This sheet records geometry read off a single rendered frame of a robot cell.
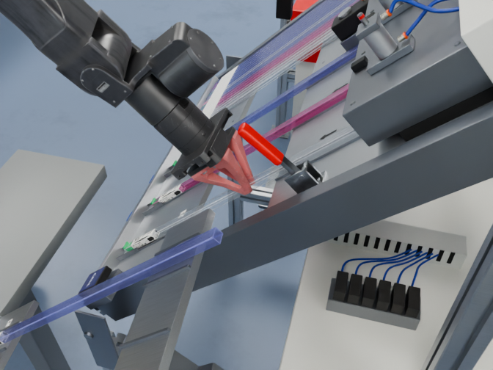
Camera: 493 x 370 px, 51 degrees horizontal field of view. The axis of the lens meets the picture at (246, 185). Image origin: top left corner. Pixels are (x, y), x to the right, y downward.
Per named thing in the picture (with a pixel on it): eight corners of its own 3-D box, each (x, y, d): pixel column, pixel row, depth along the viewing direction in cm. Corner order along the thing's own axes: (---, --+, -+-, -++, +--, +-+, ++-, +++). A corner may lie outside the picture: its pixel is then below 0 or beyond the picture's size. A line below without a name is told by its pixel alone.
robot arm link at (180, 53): (89, 36, 63) (73, 81, 57) (147, -27, 57) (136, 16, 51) (166, 92, 69) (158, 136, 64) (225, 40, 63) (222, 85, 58)
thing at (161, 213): (112, 301, 85) (97, 290, 84) (227, 88, 131) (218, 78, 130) (184, 270, 73) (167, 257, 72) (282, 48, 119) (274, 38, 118)
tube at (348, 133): (128, 253, 88) (124, 249, 87) (132, 247, 89) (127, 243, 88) (385, 122, 57) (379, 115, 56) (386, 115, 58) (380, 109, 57)
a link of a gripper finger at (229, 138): (273, 164, 70) (226, 117, 67) (260, 200, 65) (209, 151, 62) (239, 183, 74) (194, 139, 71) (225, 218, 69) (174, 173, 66)
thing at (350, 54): (177, 169, 103) (172, 165, 102) (180, 165, 104) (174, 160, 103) (400, 29, 72) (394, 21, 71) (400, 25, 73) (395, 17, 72)
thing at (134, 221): (120, 311, 87) (86, 287, 84) (231, 98, 133) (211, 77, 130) (124, 310, 86) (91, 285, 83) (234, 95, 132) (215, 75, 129)
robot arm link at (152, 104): (127, 78, 66) (110, 100, 62) (161, 46, 63) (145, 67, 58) (166, 115, 69) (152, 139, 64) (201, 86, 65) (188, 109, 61)
